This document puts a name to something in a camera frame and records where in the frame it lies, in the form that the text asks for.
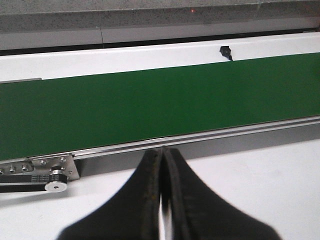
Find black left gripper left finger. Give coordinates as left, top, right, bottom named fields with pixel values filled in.
left=58, top=150, right=162, bottom=240

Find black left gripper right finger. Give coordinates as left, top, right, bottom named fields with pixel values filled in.
left=162, top=147, right=280, bottom=240

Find green conveyor belt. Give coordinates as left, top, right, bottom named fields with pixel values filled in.
left=0, top=53, right=320, bottom=160

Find grey stone shelf slab right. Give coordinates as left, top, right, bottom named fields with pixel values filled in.
left=254, top=0, right=320, bottom=20

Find grey stone shelf slab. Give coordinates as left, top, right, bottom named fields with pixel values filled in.
left=254, top=0, right=320, bottom=20
left=0, top=0, right=262, bottom=33

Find grey stone shelf slab left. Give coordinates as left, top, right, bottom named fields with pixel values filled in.
left=0, top=0, right=262, bottom=33

